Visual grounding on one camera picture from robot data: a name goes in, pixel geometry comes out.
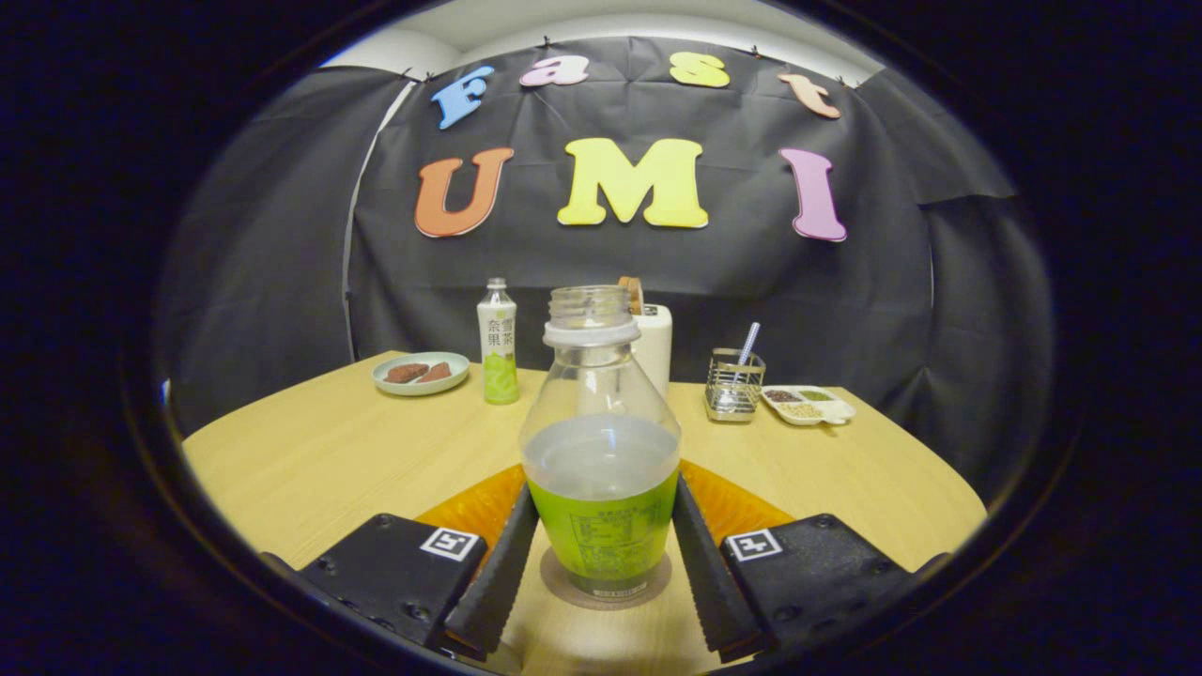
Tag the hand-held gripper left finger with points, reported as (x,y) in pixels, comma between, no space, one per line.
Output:
(502,582)

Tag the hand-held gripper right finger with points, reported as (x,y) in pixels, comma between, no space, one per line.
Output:
(704,582)

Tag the round brown coaster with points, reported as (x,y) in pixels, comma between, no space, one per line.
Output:
(547,580)

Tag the clear green-label juice bottle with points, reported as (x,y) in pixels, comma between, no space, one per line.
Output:
(601,460)

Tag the tall white green drink bottle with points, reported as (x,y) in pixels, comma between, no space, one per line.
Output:
(499,347)

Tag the wooden table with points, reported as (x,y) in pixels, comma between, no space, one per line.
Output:
(338,451)

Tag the pale green plate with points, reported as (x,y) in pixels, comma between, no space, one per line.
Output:
(421,388)

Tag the white divided dish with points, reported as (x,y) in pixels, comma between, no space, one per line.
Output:
(836,410)

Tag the brown food piece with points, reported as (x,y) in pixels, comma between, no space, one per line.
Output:
(437,372)
(404,374)

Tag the white toaster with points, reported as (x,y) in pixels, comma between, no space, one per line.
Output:
(655,352)

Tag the white blue straw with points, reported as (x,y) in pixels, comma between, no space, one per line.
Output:
(748,343)

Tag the brown bread slice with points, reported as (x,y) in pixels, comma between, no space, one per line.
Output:
(634,293)

